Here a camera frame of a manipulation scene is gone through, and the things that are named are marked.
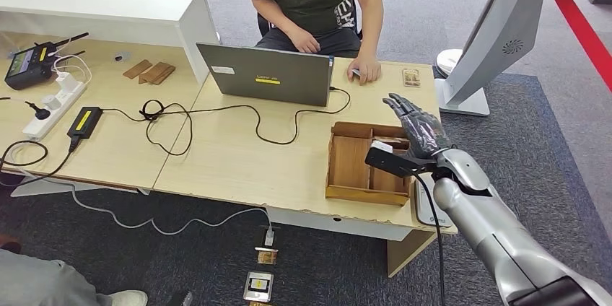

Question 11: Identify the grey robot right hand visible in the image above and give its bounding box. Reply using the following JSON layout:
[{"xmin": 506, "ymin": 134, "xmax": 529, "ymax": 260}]
[{"xmin": 382, "ymin": 92, "xmax": 453, "ymax": 160}]

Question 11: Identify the person's left hand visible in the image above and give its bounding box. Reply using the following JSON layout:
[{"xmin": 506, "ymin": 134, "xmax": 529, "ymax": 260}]
[{"xmin": 346, "ymin": 55, "xmax": 383, "ymax": 86}]

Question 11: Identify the person's right hand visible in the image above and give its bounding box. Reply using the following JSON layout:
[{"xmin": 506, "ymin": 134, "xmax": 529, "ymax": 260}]
[{"xmin": 289, "ymin": 28, "xmax": 322, "ymax": 54}]

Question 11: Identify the grey card reader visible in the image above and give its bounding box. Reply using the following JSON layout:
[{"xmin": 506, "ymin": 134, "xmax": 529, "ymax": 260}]
[{"xmin": 414, "ymin": 179, "xmax": 453, "ymax": 228}]

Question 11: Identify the thin wooden card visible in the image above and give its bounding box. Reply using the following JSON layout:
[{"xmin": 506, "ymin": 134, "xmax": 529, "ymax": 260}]
[
  {"xmin": 152, "ymin": 65, "xmax": 176, "ymax": 86},
  {"xmin": 138, "ymin": 61, "xmax": 172, "ymax": 85},
  {"xmin": 122, "ymin": 58, "xmax": 153, "ymax": 79}
]

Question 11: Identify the bystander person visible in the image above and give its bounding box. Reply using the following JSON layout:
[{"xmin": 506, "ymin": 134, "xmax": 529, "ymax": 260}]
[{"xmin": 0, "ymin": 234, "xmax": 149, "ymax": 306}]

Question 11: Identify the small wooden tag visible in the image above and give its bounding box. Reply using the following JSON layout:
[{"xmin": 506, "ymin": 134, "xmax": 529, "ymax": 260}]
[{"xmin": 402, "ymin": 68, "xmax": 422, "ymax": 88}]

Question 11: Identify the black office chair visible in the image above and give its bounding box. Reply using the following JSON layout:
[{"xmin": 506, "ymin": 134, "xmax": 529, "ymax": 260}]
[{"xmin": 257, "ymin": 0, "xmax": 364, "ymax": 42}]

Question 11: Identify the grey laptop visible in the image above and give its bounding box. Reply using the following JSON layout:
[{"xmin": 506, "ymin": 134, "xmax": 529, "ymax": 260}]
[{"xmin": 196, "ymin": 43, "xmax": 335, "ymax": 108}]

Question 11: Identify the white round base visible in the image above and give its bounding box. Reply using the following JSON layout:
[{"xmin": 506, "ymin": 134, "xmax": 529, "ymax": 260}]
[{"xmin": 434, "ymin": 48, "xmax": 464, "ymax": 78}]

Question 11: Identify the silver floor socket box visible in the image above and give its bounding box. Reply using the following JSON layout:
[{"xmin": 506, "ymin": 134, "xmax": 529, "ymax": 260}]
[{"xmin": 242, "ymin": 271, "xmax": 275, "ymax": 304}]

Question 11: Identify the wooden compartment organizer tray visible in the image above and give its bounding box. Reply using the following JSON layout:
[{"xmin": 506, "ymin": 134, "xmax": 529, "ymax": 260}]
[{"xmin": 325, "ymin": 121, "xmax": 413, "ymax": 207}]

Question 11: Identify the open brass floor socket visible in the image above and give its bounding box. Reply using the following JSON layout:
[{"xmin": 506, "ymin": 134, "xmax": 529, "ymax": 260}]
[{"xmin": 253, "ymin": 225, "xmax": 280, "ymax": 266}]

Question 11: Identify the white kiosk screen stand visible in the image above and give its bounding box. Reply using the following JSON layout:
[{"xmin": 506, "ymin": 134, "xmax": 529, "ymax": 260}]
[{"xmin": 434, "ymin": 0, "xmax": 594, "ymax": 118}]

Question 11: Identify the dark grey floor rug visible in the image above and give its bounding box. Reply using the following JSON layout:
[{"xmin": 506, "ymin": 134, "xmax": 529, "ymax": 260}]
[{"xmin": 0, "ymin": 71, "xmax": 612, "ymax": 306}]

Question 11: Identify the white desk foot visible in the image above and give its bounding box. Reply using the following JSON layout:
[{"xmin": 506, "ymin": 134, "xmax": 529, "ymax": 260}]
[{"xmin": 9, "ymin": 178, "xmax": 151, "ymax": 197}]

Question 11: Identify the black power brick yellow label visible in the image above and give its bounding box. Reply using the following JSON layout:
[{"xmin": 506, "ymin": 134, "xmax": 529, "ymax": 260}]
[{"xmin": 66, "ymin": 106, "xmax": 103, "ymax": 140}]

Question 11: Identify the white desk shelf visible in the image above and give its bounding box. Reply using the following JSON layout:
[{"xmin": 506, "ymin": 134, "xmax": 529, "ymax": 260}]
[{"xmin": 0, "ymin": 0, "xmax": 221, "ymax": 85}]

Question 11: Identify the white power strip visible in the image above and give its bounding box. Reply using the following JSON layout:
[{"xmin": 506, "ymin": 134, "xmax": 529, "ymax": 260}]
[{"xmin": 22, "ymin": 79, "xmax": 89, "ymax": 140}]

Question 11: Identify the white charger adapter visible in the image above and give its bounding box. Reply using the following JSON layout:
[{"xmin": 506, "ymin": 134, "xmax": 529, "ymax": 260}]
[{"xmin": 55, "ymin": 71, "xmax": 82, "ymax": 93}]

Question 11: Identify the black remote controller with antennas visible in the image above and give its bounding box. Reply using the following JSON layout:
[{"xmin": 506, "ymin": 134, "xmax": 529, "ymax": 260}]
[{"xmin": 4, "ymin": 32, "xmax": 90, "ymax": 91}]

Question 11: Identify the black laptop charger cable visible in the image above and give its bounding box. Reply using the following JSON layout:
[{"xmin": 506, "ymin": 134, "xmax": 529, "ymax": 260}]
[{"xmin": 97, "ymin": 85, "xmax": 352, "ymax": 157}]

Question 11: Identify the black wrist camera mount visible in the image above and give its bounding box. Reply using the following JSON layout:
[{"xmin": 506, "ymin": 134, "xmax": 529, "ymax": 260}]
[{"xmin": 364, "ymin": 141, "xmax": 438, "ymax": 180}]

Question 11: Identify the white floor cable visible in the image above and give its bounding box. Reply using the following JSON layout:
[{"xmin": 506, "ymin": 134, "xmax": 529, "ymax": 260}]
[{"xmin": 6, "ymin": 141, "xmax": 276, "ymax": 247}]

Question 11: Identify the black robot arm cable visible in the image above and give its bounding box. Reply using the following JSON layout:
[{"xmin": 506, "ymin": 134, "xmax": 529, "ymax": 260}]
[{"xmin": 413, "ymin": 172, "xmax": 448, "ymax": 306}]

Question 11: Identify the black mains cable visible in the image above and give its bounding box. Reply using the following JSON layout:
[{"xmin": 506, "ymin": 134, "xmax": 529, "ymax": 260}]
[{"xmin": 0, "ymin": 138, "xmax": 79, "ymax": 188}]

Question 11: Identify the thin white charging cable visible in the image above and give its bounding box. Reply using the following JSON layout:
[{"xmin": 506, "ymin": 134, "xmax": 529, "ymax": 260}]
[{"xmin": 46, "ymin": 40, "xmax": 92, "ymax": 86}]

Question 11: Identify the black plug with cable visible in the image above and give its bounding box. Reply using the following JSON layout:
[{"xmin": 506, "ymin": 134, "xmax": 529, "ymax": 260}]
[{"xmin": 0, "ymin": 96, "xmax": 52, "ymax": 121}]

